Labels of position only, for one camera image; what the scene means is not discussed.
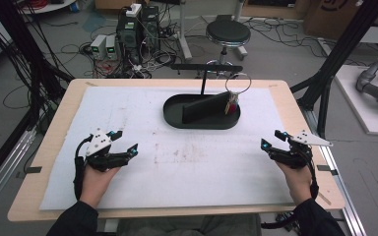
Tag person's legs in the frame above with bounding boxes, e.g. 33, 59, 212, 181
115, 213, 263, 236

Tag white metal stand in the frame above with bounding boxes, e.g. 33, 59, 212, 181
176, 0, 194, 62

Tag black computer tower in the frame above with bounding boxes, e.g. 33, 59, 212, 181
115, 13, 143, 64
141, 4, 160, 53

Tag person's right hand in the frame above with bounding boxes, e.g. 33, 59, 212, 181
277, 160, 314, 207

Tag person's left hand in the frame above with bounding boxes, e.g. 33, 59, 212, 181
79, 164, 122, 209

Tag white foam mat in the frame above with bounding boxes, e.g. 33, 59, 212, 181
38, 86, 295, 211

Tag white power adapter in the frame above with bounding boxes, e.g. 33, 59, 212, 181
125, 2, 143, 19

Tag aluminium rail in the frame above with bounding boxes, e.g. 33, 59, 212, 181
299, 104, 368, 236
0, 127, 37, 219

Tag key ring with red tag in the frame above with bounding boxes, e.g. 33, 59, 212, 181
223, 72, 253, 116

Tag bundle of black hanging cables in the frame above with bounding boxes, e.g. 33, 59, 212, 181
0, 0, 75, 114

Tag white platform board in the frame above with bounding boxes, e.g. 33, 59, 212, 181
334, 63, 378, 138

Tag tangle of black floor cables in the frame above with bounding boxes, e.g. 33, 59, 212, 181
247, 17, 327, 58

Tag grey power supply unit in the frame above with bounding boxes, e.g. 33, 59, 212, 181
90, 33, 107, 61
104, 34, 119, 61

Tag black round stool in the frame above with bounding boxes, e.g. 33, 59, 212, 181
205, 19, 252, 67

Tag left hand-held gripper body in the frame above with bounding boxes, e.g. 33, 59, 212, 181
84, 128, 123, 173

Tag black key stand with tray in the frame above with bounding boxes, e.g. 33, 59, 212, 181
162, 63, 244, 131

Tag black metal frame post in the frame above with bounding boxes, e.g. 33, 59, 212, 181
289, 0, 378, 140

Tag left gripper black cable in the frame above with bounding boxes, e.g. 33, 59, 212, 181
73, 133, 95, 202

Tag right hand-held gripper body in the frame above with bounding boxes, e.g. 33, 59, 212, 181
270, 129, 335, 170

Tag cardboard box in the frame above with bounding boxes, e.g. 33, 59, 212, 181
302, 0, 362, 41

